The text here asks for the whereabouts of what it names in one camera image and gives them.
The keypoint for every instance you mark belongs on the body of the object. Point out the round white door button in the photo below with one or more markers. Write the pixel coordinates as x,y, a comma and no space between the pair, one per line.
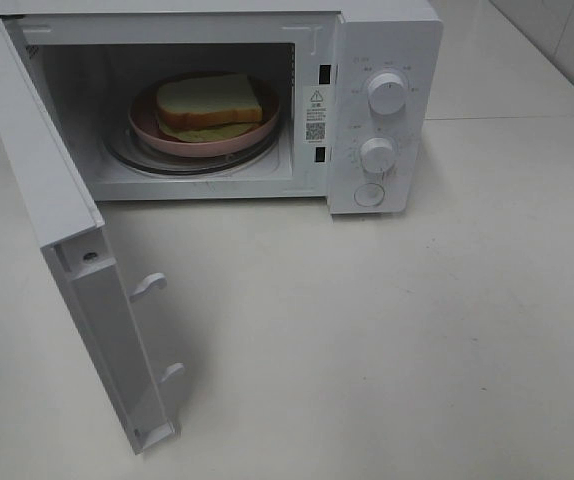
369,195

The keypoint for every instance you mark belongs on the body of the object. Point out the toy sandwich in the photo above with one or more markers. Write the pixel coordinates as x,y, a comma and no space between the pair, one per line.
206,108

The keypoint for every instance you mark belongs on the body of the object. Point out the pink round plate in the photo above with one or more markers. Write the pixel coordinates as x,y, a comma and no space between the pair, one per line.
142,119

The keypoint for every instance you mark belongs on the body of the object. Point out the white microwave door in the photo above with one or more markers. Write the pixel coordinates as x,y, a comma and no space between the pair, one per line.
71,235

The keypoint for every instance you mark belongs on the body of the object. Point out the lower white microwave knob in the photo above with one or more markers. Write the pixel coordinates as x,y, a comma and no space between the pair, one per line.
378,155

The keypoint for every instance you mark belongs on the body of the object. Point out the white microwave knob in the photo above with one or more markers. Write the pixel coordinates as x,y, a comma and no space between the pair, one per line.
387,92
378,155

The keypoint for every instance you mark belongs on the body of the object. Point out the white warning label sticker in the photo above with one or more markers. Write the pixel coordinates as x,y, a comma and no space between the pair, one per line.
315,109

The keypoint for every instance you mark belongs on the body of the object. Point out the white microwave oven body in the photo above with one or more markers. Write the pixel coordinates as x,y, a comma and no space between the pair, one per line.
91,58

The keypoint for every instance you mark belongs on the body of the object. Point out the upper white microwave knob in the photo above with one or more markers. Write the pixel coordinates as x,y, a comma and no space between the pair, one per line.
387,92

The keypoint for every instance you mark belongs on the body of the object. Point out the glass microwave turntable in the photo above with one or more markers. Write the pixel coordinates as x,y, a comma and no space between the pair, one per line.
125,146

